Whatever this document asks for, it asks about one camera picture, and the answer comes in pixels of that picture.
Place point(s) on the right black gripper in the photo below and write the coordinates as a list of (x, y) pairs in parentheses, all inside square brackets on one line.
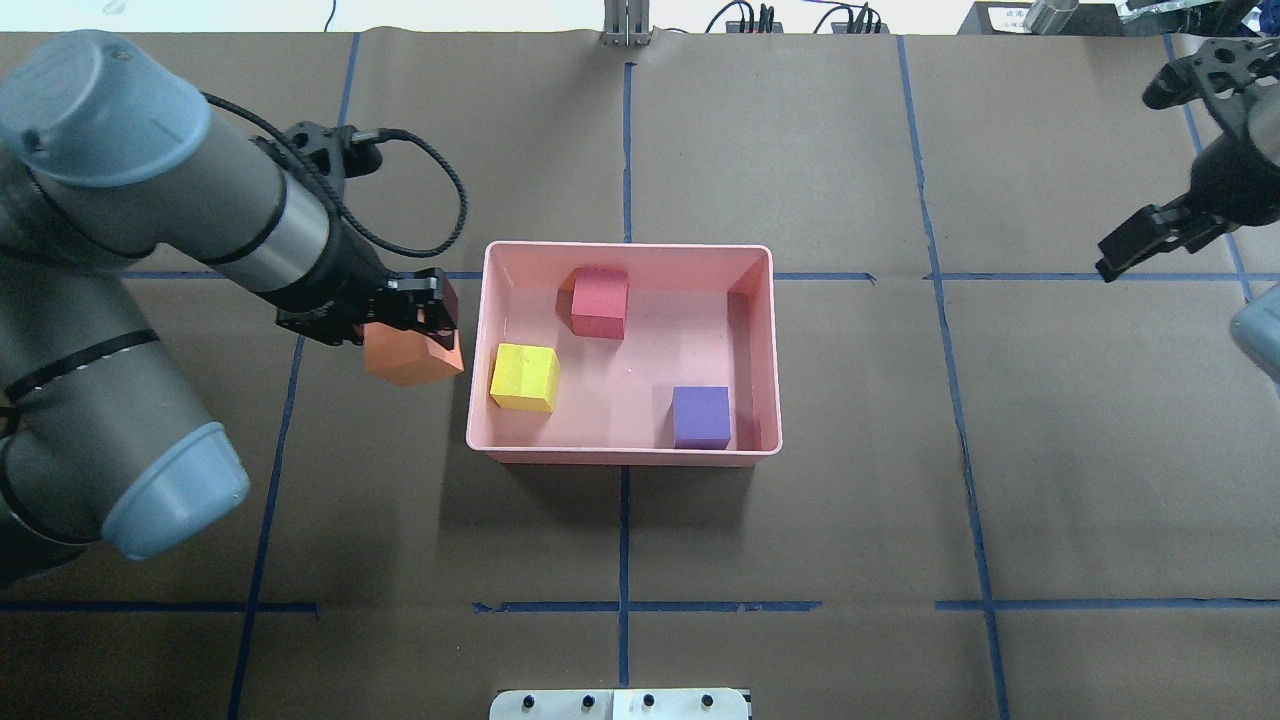
[(1232, 182)]

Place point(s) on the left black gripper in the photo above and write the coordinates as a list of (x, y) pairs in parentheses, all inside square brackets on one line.
[(345, 279)]

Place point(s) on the orange foam block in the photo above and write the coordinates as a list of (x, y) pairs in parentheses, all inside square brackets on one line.
[(407, 359)]

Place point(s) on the yellow foam block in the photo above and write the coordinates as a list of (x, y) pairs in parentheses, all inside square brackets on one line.
[(525, 378)]

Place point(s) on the red foam block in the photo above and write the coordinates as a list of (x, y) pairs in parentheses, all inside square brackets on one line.
[(593, 302)]

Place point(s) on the purple foam block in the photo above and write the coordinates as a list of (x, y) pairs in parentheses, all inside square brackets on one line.
[(702, 418)]

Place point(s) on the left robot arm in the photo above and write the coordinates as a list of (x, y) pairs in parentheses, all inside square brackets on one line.
[(108, 156)]

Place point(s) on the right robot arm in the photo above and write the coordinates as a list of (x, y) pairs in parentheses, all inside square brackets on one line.
[(1173, 330)]

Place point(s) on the pink plastic bin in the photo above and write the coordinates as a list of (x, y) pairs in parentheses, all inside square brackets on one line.
[(697, 315)]

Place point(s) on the white mounting pillar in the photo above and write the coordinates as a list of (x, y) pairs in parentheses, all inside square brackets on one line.
[(623, 703)]

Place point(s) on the aluminium frame post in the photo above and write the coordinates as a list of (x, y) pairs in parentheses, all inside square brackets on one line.
[(626, 23)]

